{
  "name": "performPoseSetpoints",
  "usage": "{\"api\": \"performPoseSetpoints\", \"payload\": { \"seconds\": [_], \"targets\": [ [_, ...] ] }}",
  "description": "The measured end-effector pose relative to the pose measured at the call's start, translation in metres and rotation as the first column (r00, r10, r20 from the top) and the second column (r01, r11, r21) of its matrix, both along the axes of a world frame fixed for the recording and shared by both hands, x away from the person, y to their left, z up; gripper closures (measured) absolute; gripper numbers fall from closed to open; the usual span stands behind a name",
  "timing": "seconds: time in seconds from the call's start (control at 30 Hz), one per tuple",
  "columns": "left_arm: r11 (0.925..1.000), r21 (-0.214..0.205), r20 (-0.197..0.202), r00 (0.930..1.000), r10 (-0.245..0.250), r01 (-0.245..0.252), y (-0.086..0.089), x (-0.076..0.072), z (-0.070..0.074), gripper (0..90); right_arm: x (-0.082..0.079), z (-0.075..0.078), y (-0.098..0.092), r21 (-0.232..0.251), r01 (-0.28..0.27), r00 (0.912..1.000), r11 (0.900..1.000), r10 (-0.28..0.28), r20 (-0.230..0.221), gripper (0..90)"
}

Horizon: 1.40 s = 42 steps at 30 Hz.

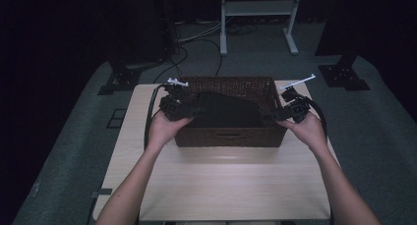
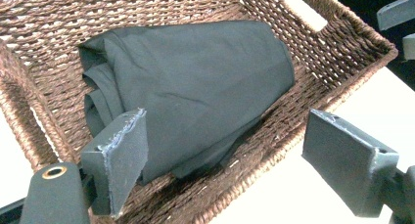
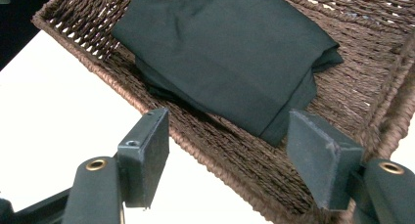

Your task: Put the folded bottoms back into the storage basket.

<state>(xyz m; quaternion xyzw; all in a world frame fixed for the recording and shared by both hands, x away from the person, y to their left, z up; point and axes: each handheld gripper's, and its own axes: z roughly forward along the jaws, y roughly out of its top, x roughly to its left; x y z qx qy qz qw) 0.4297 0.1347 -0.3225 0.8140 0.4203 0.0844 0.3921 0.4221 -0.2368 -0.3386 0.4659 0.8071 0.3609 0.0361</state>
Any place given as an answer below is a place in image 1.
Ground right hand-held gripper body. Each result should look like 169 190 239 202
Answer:
276 73 317 124

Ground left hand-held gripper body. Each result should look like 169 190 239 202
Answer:
158 77 198 123

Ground black cloth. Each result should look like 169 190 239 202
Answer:
191 91 268 129

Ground brown woven basket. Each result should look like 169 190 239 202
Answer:
169 76 289 148

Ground person's right hand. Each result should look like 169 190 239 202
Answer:
276 111 329 151

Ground person's left hand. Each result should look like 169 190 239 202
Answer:
147 110 195 151

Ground black stand base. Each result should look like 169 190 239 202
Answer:
97 57 143 96
317 53 372 92

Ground dark equipment cabinet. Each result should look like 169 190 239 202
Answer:
107 0 176 66

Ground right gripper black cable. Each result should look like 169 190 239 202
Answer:
302 94 329 139

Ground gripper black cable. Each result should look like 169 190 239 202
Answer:
143 84 169 151
302 94 329 139

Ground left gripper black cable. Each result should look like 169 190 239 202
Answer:
143 84 169 151

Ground black floor cable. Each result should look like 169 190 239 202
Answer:
151 45 190 84
196 37 224 78

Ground white floor cables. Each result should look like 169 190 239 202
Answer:
174 21 224 44

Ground white metal stand frame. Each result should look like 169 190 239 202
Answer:
219 0 303 57

